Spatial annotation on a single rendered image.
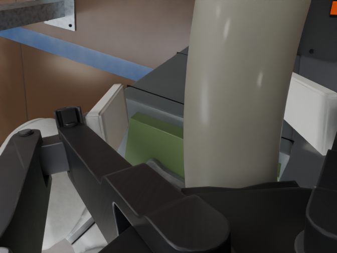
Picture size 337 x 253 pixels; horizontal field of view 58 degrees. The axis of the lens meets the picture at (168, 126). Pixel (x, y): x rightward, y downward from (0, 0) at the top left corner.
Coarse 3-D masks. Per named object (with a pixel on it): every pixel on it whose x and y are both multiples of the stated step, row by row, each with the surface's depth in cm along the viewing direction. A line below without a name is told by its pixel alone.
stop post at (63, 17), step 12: (36, 0) 148; (48, 0) 151; (60, 0) 155; (72, 0) 153; (0, 12) 123; (12, 12) 128; (24, 12) 134; (36, 12) 140; (48, 12) 147; (60, 12) 155; (72, 12) 156; (0, 24) 125; (12, 24) 130; (24, 24) 136; (60, 24) 162; (72, 24) 159
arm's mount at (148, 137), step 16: (128, 128) 68; (144, 128) 66; (160, 128) 65; (176, 128) 66; (128, 144) 69; (144, 144) 67; (160, 144) 65; (176, 144) 64; (128, 160) 71; (144, 160) 69; (160, 160) 67; (176, 160) 65
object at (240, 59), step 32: (224, 0) 7; (256, 0) 7; (288, 0) 7; (192, 32) 8; (224, 32) 7; (256, 32) 7; (288, 32) 7; (192, 64) 8; (224, 64) 8; (256, 64) 7; (288, 64) 8; (192, 96) 8; (224, 96) 8; (256, 96) 8; (192, 128) 9; (224, 128) 8; (256, 128) 8; (192, 160) 9; (224, 160) 8; (256, 160) 8
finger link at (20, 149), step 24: (24, 144) 12; (0, 168) 10; (24, 168) 10; (0, 192) 9; (24, 192) 9; (48, 192) 13; (0, 216) 8; (24, 216) 8; (0, 240) 7; (24, 240) 8
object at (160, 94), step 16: (176, 64) 92; (144, 80) 78; (160, 80) 80; (176, 80) 81; (128, 96) 69; (144, 96) 70; (160, 96) 72; (176, 96) 73; (128, 112) 70; (144, 112) 68; (160, 112) 67; (176, 112) 66; (288, 128) 69; (288, 144) 63; (288, 160) 60
